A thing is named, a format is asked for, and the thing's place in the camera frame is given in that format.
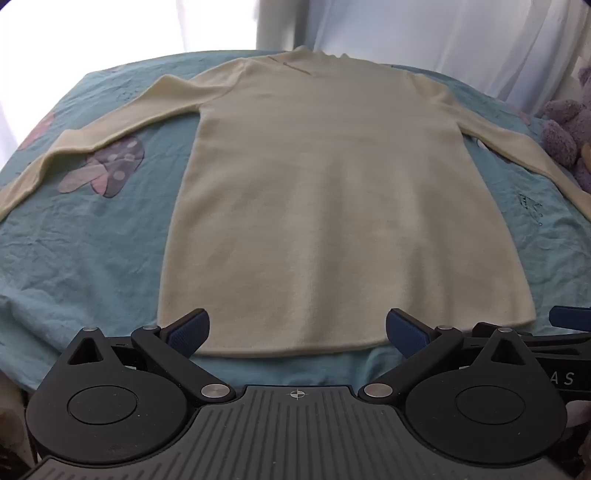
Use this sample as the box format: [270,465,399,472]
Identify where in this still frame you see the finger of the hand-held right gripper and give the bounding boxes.
[472,305,591,359]

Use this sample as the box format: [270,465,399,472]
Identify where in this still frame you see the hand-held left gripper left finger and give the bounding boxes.
[65,308,235,405]

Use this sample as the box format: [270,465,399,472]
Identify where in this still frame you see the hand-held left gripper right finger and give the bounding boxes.
[359,308,540,405]

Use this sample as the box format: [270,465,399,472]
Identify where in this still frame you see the cream knit sweater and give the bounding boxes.
[0,45,591,359]

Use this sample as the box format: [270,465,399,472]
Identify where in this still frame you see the teal mushroom print bed sheet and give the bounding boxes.
[0,48,591,403]

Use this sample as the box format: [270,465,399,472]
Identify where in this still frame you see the purple plush toy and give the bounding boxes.
[538,65,591,193]

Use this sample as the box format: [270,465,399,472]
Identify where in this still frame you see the white sheer curtain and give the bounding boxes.
[0,0,260,155]

